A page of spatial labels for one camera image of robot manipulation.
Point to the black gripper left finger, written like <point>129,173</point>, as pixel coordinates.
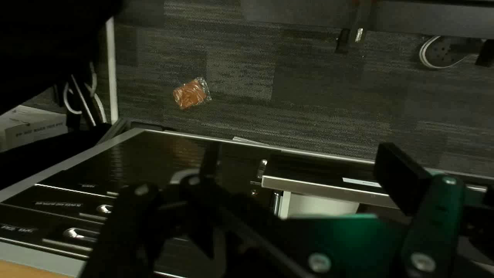
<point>145,216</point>

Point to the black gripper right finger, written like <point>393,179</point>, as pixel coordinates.
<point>433,204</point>

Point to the black cabinet drawer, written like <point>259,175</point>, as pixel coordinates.
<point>282,213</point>

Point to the orange snack packet on floor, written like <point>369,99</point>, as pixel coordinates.
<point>191,93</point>

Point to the white cardboard box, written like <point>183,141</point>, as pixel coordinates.
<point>23,125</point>

